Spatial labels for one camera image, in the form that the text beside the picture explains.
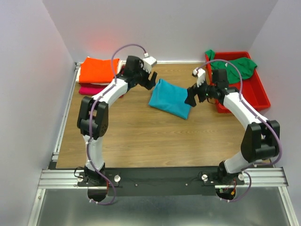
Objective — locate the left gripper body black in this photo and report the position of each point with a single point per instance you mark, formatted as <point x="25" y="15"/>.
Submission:
<point x="141" y="76"/>

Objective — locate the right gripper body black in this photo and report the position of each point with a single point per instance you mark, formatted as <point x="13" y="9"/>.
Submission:
<point x="203" y="92"/>

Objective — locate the teal blue t shirt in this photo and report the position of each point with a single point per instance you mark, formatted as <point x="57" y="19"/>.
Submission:
<point x="170" y="98"/>

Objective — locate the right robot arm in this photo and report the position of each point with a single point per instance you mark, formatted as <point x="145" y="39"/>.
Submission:
<point x="261" y="139"/>

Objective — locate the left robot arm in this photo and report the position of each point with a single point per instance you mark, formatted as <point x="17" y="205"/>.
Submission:
<point x="93" y="119"/>

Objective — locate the folded dark red t shirt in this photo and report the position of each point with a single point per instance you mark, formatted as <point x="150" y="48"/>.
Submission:
<point x="121" y="72"/>

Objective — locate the folded white t shirt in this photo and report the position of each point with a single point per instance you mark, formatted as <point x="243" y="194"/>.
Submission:
<point x="98" y="83"/>

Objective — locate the green t shirt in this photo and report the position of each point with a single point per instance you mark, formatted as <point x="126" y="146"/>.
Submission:
<point x="240" y="60"/>

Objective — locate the folded orange t shirt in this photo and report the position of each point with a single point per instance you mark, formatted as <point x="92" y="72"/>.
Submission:
<point x="96" y="70"/>

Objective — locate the red plastic bin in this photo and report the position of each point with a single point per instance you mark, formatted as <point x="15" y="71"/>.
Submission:
<point x="253" y="90"/>

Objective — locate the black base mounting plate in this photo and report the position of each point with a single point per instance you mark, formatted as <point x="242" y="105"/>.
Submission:
<point x="162" y="181"/>

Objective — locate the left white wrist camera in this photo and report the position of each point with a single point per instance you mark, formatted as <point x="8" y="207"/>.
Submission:
<point x="148" y="63"/>

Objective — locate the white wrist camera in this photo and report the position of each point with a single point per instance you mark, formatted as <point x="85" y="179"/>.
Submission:
<point x="200" y="74"/>
<point x="148" y="63"/>

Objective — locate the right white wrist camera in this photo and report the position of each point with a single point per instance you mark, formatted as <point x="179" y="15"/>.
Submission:
<point x="200" y="74"/>

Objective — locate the aluminium frame rail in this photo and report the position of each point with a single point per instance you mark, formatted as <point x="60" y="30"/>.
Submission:
<point x="256" y="177"/>

